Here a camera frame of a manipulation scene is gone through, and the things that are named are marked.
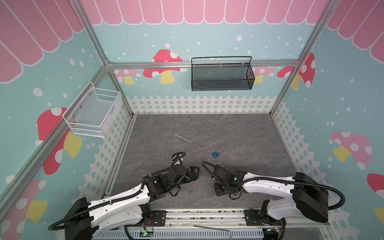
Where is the blue padlock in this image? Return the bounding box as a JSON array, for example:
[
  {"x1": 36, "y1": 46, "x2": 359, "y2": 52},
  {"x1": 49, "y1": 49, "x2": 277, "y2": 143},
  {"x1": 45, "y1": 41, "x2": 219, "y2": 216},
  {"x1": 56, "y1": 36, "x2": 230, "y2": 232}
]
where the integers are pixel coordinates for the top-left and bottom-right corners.
[{"x1": 212, "y1": 151, "x2": 221, "y2": 159}]

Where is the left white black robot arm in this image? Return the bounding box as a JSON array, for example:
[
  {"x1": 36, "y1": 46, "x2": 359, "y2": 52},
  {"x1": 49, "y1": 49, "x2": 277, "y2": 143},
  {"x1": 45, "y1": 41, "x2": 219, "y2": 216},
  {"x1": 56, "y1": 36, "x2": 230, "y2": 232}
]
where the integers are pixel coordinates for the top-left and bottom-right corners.
[{"x1": 48, "y1": 152, "x2": 200, "y2": 240}]

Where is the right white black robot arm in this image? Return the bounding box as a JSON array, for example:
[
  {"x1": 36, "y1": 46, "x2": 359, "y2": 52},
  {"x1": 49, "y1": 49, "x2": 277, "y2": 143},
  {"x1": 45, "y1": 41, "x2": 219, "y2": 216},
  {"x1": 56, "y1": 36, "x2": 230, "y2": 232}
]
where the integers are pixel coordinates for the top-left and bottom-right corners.
[{"x1": 202, "y1": 161, "x2": 346, "y2": 226}]

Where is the grey metal hex key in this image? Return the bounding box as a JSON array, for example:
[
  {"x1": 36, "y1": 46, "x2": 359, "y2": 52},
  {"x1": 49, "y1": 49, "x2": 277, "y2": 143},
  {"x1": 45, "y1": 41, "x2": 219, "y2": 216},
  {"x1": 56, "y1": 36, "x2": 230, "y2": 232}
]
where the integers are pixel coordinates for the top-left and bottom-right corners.
[{"x1": 193, "y1": 225, "x2": 233, "y2": 240}]

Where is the short silver wrench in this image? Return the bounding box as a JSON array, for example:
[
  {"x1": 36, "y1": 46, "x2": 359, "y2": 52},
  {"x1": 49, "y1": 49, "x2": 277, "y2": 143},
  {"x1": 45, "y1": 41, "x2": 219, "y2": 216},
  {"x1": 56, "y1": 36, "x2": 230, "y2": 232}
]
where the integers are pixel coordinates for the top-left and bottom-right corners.
[{"x1": 187, "y1": 135, "x2": 205, "y2": 145}]

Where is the long silver wrench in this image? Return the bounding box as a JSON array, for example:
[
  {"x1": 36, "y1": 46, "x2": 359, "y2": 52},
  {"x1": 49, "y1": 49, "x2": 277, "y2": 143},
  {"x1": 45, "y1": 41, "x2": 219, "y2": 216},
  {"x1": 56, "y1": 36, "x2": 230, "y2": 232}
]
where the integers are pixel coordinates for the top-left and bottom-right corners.
[{"x1": 174, "y1": 134, "x2": 194, "y2": 145}]

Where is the left green circuit board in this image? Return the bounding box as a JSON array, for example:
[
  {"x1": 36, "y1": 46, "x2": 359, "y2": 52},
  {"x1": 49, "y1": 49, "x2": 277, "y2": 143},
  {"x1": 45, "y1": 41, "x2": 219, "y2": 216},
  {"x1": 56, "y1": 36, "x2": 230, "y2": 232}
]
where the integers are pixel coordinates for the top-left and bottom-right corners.
[{"x1": 140, "y1": 230, "x2": 154, "y2": 238}]

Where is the green circuit board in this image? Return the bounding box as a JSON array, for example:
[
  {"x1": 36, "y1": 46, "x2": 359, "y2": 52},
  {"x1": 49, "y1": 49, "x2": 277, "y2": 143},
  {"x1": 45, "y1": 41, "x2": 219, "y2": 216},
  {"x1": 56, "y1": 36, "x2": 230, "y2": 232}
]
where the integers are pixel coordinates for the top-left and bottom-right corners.
[
  {"x1": 265, "y1": 228, "x2": 280, "y2": 235},
  {"x1": 140, "y1": 230, "x2": 154, "y2": 238}
]

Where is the right green circuit board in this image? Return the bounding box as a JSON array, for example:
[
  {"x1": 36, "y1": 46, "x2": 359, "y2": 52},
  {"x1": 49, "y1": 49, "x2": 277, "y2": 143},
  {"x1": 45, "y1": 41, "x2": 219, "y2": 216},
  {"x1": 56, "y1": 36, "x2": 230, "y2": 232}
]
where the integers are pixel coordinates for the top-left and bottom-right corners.
[{"x1": 265, "y1": 228, "x2": 280, "y2": 235}]

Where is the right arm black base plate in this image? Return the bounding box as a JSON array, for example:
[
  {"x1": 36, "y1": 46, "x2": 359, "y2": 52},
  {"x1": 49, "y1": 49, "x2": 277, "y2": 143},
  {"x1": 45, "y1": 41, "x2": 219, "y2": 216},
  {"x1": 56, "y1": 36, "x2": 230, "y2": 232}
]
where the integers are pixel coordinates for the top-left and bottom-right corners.
[{"x1": 244, "y1": 209, "x2": 287, "y2": 227}]

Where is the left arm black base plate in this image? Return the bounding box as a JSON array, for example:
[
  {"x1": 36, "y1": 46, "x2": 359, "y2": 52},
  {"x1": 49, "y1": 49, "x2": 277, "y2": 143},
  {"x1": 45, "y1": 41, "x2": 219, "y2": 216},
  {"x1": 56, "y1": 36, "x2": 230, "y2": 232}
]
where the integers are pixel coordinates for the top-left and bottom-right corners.
[{"x1": 141, "y1": 211, "x2": 167, "y2": 227}]

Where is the black mesh wall basket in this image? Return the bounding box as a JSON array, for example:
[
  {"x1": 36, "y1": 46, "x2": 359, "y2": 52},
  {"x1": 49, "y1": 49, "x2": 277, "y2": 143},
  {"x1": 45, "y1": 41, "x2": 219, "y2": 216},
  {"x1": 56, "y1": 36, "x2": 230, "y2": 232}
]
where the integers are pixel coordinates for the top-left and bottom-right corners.
[{"x1": 191, "y1": 56, "x2": 256, "y2": 92}]

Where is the white mesh wall basket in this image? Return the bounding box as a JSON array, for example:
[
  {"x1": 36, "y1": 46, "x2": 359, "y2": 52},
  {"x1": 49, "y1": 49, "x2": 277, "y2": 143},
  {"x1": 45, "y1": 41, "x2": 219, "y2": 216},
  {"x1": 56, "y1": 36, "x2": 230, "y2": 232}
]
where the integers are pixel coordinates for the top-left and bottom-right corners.
[{"x1": 63, "y1": 82, "x2": 123, "y2": 138}]

